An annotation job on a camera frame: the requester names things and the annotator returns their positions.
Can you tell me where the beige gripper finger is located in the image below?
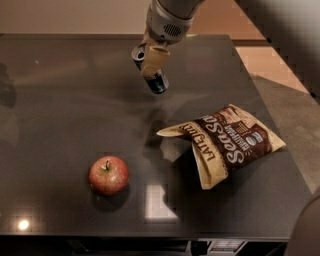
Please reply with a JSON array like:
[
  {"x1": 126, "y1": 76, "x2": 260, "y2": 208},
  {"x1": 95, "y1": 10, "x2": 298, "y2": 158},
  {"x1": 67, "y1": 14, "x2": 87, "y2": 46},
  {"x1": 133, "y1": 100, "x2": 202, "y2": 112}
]
[{"x1": 141, "y1": 44, "x2": 170, "y2": 79}]

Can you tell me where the Red Bull can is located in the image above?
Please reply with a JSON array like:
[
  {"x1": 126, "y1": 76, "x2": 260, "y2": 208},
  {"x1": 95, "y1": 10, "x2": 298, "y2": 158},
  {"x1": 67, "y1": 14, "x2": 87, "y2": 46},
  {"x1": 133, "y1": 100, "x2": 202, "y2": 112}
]
[{"x1": 131, "y1": 43, "x2": 170, "y2": 94}]

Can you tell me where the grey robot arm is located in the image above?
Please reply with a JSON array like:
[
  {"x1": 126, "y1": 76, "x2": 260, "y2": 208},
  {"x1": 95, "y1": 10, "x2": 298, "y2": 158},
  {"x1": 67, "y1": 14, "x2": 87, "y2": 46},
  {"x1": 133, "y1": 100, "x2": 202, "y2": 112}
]
[{"x1": 145, "y1": 0, "x2": 320, "y2": 256}]

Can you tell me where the brown Late July chip bag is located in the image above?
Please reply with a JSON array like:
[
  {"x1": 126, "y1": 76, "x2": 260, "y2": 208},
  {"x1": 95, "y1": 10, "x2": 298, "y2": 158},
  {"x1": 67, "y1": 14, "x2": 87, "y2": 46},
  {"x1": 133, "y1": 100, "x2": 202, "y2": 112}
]
[{"x1": 157, "y1": 104, "x2": 286, "y2": 190}]

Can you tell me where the red apple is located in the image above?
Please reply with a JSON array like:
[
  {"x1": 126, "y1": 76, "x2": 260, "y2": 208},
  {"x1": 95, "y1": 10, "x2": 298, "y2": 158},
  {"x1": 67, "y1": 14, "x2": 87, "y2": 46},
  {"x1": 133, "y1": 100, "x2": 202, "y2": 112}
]
[{"x1": 88, "y1": 156, "x2": 129, "y2": 196}]

